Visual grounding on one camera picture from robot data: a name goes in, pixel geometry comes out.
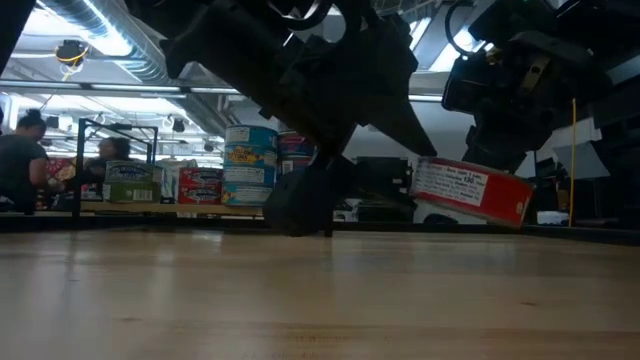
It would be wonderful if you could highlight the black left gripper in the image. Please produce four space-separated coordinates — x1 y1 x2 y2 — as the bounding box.
263 14 439 237

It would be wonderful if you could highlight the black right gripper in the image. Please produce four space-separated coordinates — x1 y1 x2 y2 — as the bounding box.
462 32 609 174

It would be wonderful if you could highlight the red can silver lid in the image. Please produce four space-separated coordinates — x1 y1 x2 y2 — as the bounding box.
408 155 536 230

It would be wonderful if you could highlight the pink salmon can gold lid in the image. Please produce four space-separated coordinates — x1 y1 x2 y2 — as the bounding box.
277 155 314 176
277 130 317 157

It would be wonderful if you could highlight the yellow-print tuna can silver lid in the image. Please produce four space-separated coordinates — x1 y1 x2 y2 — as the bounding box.
223 144 278 169

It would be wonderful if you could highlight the teal tuna can silver lid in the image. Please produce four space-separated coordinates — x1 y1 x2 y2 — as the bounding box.
221 183 274 207
222 165 276 187
224 124 279 149

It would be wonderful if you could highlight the blue white rectangular fish tin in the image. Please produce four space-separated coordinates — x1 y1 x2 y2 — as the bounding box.
103 160 164 184

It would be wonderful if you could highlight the green rectangular fish tin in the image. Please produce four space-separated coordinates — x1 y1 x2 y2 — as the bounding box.
102 181 163 204

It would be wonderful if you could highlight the wooden shelf board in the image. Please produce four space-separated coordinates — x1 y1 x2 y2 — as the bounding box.
81 201 265 219

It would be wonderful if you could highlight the grey panel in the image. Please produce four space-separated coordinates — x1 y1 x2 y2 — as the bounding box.
552 141 612 180

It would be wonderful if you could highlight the ceiling light strip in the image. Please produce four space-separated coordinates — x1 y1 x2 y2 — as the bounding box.
0 79 444 104

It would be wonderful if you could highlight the person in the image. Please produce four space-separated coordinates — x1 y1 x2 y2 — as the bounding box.
0 108 51 214
82 135 132 184

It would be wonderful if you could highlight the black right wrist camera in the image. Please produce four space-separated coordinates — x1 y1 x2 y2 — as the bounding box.
442 48 501 115

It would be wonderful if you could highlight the silver ventilation duct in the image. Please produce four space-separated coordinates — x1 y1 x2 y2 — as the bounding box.
39 0 171 86

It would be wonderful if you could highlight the black ceiling cable reel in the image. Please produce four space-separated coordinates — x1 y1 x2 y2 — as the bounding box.
53 38 90 69

